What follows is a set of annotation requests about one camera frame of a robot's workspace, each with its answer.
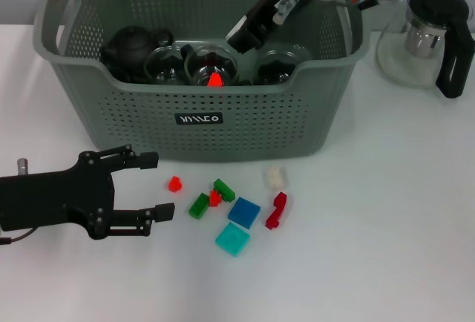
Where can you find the black clay teapot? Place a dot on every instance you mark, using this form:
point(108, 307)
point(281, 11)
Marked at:
point(130, 45)

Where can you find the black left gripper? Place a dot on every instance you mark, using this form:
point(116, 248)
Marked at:
point(55, 199)

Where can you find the bright red slope brick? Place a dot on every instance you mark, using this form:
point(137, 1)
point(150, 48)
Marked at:
point(214, 81)

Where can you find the blue square building plate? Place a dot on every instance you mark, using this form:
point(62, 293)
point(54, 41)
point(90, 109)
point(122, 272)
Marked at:
point(243, 212)

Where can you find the grey-green perforated storage bin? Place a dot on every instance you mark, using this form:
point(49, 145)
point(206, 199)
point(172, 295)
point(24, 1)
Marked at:
point(241, 133)

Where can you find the long green building brick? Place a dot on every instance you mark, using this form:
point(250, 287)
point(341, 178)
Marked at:
point(224, 189)

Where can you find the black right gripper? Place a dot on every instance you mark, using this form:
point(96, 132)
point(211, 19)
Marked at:
point(271, 6)

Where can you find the glass pitcher black lid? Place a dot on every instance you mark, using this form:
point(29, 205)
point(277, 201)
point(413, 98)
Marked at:
point(438, 6)

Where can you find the cream long building brick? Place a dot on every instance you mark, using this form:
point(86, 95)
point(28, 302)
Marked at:
point(275, 178)

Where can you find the small red building brick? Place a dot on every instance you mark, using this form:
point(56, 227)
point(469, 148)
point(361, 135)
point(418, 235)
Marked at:
point(174, 184)
point(214, 199)

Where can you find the small green building brick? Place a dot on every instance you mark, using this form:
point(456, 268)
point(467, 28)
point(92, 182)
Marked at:
point(198, 206)

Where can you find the dark red curved brick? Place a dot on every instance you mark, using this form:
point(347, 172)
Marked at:
point(276, 210)

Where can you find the teal square building plate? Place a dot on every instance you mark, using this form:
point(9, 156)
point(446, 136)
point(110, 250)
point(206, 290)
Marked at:
point(233, 239)

